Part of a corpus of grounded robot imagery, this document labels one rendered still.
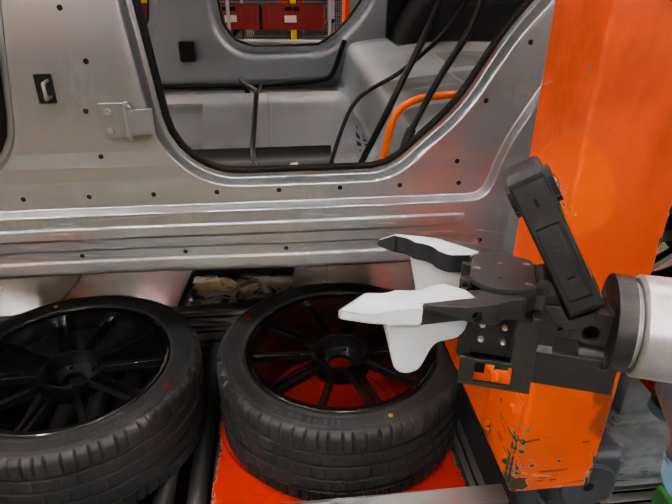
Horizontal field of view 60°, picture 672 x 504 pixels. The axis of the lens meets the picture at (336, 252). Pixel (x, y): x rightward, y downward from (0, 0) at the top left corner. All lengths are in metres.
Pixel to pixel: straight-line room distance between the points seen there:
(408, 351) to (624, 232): 0.60
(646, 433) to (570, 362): 1.48
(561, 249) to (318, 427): 1.00
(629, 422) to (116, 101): 1.60
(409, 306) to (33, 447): 1.17
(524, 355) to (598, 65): 0.49
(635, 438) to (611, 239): 1.03
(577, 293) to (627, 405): 1.50
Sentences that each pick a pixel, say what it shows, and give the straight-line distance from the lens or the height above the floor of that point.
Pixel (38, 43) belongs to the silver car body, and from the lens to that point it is 1.36.
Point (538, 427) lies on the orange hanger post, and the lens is 1.14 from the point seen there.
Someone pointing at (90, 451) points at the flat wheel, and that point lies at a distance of 1.42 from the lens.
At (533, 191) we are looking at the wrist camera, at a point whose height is 1.31.
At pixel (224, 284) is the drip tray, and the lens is 2.82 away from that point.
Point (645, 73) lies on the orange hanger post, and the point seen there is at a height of 1.31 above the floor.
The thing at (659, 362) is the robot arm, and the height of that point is 1.21.
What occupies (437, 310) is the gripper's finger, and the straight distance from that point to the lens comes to 0.39.
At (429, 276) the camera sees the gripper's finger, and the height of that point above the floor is 1.20.
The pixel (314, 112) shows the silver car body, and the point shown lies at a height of 0.91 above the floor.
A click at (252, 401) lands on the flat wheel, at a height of 0.50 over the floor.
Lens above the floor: 1.46
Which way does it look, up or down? 29 degrees down
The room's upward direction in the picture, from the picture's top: straight up
